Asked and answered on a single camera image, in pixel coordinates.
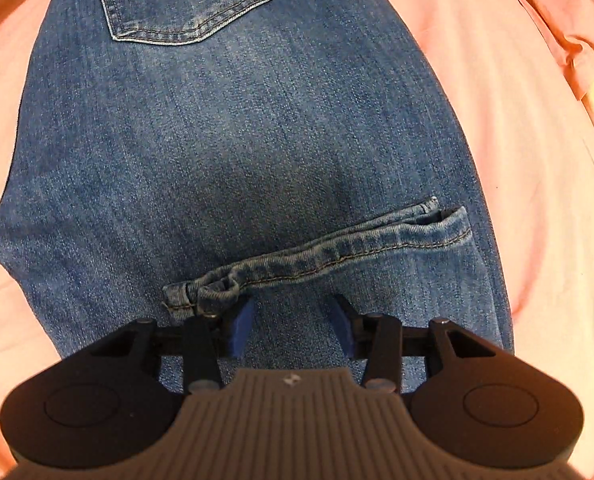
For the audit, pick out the blue denim pants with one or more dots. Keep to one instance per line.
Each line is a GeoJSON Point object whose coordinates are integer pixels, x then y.
{"type": "Point", "coordinates": [227, 160]}

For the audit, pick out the orange embroidered pillow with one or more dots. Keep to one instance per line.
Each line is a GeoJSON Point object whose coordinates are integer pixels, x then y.
{"type": "Point", "coordinates": [552, 5]}

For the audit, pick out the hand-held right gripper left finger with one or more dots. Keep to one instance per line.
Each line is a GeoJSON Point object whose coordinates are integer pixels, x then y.
{"type": "Point", "coordinates": [242, 327]}

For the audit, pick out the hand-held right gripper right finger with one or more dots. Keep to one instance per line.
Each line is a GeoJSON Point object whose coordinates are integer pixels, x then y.
{"type": "Point", "coordinates": [339, 327]}

